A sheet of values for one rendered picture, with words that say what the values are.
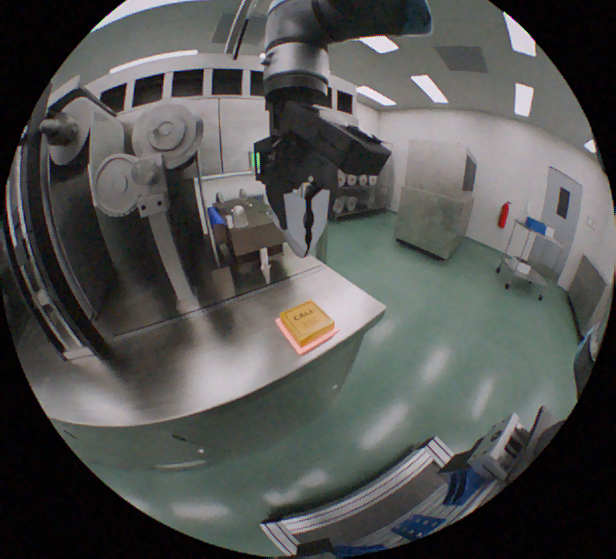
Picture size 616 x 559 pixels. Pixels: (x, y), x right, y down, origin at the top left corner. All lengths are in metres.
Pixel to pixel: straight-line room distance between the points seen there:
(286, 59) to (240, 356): 0.38
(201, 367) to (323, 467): 0.95
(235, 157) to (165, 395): 0.72
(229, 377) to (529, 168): 4.68
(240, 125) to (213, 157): 0.16
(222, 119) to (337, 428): 1.52
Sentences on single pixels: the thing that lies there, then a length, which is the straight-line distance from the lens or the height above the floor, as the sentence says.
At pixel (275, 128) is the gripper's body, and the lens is 0.24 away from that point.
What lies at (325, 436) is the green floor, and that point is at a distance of 1.16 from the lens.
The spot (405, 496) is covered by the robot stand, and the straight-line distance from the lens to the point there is 1.07.
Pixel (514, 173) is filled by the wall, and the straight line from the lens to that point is 4.50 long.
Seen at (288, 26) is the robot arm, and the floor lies 1.32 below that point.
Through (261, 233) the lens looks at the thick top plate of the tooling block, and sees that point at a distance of 0.41.
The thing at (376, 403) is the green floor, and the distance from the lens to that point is 1.26.
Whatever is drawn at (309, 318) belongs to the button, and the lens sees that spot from 0.31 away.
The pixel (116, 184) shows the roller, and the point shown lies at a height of 1.18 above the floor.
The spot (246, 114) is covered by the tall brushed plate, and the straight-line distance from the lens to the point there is 0.79.
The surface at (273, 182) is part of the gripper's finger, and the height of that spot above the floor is 1.14.
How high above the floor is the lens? 1.16
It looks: 27 degrees down
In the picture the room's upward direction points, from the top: straight up
